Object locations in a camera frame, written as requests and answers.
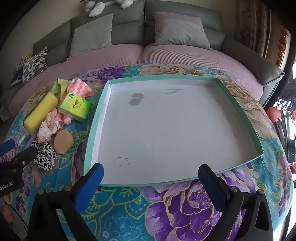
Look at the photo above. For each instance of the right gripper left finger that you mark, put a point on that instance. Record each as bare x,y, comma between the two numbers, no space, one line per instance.
86,186

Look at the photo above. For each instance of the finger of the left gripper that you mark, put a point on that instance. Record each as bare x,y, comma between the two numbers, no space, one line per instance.
7,146
24,158

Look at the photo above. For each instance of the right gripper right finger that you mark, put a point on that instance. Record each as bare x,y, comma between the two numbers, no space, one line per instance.
215,187

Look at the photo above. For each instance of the leopard print scrunchie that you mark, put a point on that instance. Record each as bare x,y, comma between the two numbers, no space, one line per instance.
46,156

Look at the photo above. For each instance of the beige makeup puff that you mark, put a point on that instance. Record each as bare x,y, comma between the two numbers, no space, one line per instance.
63,141

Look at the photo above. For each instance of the pink floral scrunchie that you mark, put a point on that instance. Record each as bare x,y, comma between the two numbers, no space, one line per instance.
52,123

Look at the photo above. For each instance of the yellow green sponge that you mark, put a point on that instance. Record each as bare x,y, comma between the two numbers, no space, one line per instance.
39,113

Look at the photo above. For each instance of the green tissue pack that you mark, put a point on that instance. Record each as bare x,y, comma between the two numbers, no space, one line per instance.
75,107

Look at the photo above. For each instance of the light green cloth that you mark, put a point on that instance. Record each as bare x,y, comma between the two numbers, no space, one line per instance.
59,88

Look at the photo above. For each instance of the person's left hand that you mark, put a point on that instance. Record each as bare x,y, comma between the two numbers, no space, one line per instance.
6,210

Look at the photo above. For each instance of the floral blanket table cover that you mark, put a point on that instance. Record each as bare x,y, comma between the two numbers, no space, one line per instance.
180,211

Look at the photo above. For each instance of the blue cushion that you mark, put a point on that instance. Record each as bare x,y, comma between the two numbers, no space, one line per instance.
17,77

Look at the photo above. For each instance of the pink white fuzzy cloth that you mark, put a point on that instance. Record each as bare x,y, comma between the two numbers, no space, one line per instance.
80,88

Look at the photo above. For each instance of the black white patterned cushion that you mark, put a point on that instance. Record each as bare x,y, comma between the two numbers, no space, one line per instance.
34,66

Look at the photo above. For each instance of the green white shallow box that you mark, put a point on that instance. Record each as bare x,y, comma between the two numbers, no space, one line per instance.
158,129

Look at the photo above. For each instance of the red chair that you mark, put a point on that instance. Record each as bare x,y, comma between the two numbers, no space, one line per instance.
285,129

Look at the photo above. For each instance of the grey cushion left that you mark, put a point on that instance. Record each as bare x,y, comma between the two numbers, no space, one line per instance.
91,36

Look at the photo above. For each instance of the grey sofa pink cover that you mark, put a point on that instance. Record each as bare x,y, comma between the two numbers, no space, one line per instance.
132,39

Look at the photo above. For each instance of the red hanging decoration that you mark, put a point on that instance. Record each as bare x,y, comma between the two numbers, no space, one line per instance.
282,43

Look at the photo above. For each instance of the grey white plush dog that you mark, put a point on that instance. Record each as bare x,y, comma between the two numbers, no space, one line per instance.
95,8

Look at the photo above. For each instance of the grey pink cushion right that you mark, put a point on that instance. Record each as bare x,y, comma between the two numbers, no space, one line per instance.
175,29

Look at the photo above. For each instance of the beige patterned curtain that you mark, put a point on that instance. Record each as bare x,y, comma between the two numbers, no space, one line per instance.
253,25

